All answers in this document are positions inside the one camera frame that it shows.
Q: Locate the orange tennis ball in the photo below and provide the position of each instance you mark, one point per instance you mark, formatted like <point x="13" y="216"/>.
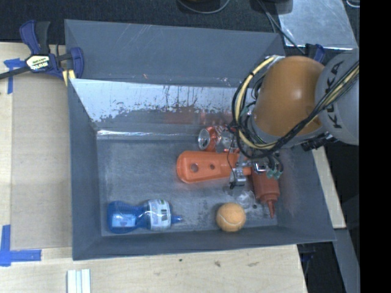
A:
<point x="231" y="217"/>

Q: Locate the red squeeze bottle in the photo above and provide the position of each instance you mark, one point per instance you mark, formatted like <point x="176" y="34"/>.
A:
<point x="265" y="189"/>

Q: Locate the orange flat block with holes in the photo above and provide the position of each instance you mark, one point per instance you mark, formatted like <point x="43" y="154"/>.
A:
<point x="201" y="166"/>

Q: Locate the grey metal bin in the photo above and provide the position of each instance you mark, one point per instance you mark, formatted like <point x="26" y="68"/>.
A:
<point x="146" y="169"/>

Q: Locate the red metal can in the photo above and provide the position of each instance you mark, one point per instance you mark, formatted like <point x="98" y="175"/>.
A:
<point x="207" y="139"/>

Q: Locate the blue plastic bottle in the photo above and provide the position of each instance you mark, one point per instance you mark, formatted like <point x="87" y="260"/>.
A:
<point x="137" y="217"/>

